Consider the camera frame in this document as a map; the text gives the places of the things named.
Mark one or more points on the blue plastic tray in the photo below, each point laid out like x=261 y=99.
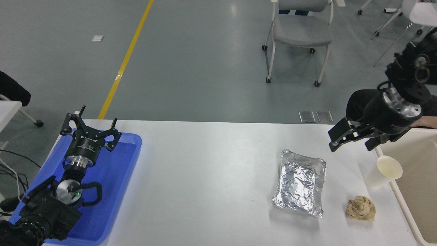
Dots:
x=112 y=177

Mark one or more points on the white paper cup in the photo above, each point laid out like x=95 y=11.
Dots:
x=379 y=174

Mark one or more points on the chair leg with caster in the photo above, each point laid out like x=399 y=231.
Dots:
x=30 y=118

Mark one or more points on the white paper scrap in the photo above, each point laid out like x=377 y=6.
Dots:
x=97 y=38

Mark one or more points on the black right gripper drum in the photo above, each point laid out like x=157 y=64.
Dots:
x=382 y=116

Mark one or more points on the person's hand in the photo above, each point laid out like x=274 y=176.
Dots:
x=419 y=123

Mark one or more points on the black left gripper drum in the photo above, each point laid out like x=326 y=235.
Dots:
x=85 y=145

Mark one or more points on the metal floor plate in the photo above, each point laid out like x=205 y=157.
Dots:
x=306 y=116
x=324 y=116

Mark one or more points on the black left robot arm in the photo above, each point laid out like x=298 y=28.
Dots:
x=44 y=212

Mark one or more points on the large pale bin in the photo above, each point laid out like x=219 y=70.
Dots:
x=420 y=177

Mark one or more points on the person beside white table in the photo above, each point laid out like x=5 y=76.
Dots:
x=12 y=89

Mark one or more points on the grey office chair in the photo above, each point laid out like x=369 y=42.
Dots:
x=302 y=30

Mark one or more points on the white office chair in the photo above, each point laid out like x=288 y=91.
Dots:
x=421 y=12

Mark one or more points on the person beside bin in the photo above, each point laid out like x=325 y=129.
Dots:
x=358 y=102

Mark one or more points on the crumpled tan paper ball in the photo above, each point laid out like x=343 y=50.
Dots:
x=361 y=208

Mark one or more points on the seated person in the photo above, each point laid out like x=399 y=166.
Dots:
x=293 y=12

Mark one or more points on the crumpled foil tray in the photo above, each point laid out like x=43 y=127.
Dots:
x=300 y=184

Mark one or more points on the small white table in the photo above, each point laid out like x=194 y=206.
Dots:
x=8 y=112

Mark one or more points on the person's forearm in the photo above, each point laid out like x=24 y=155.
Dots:
x=431 y=122

